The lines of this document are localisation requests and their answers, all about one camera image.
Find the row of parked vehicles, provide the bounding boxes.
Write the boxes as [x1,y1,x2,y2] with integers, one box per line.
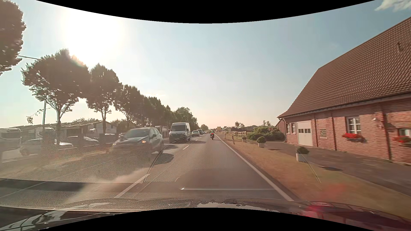
[0,127,110,158]

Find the dry grass verge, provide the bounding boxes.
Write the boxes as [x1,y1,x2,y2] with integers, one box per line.
[216,133,411,220]

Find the row of trees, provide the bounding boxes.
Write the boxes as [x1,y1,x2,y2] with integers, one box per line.
[22,49,200,135]

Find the white van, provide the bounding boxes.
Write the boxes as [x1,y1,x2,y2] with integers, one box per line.
[168,122,191,144]

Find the grey paved forecourt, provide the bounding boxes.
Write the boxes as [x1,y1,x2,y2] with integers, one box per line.
[234,136,411,196]

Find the green bushes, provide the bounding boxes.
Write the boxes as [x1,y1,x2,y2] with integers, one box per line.
[247,126,286,142]

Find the grey asphalt road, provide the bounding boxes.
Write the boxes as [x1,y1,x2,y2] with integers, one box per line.
[0,133,294,209]

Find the road markings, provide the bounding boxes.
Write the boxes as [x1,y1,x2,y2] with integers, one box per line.
[114,134,294,202]

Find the dark grey car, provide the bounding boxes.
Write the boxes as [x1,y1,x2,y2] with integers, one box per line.
[112,127,164,154]

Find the lamp post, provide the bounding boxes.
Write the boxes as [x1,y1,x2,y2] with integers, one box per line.
[18,55,47,129]

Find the car's own bonnet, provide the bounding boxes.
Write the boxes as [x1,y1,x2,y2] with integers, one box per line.
[0,198,411,231]

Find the low white building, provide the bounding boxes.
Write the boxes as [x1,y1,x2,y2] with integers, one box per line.
[10,120,118,138]

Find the tree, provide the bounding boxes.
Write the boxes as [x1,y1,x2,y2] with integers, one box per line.
[0,0,27,77]

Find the red brick building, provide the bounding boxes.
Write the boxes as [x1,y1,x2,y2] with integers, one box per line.
[277,17,411,163]

